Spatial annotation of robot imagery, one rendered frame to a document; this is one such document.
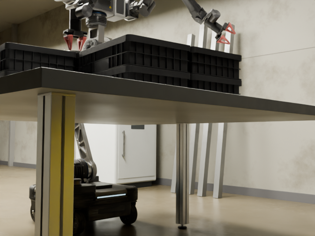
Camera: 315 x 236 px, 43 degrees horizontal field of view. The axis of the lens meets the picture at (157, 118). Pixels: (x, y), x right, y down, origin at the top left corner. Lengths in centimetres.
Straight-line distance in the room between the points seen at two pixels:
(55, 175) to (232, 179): 347
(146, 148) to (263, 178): 137
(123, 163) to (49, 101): 353
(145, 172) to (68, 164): 374
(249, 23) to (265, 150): 129
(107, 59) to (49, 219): 82
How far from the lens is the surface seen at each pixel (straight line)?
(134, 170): 448
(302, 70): 389
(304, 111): 164
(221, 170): 389
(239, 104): 126
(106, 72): 154
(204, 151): 399
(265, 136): 402
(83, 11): 195
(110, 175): 437
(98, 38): 265
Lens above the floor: 57
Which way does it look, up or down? 3 degrees up
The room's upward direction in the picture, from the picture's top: straight up
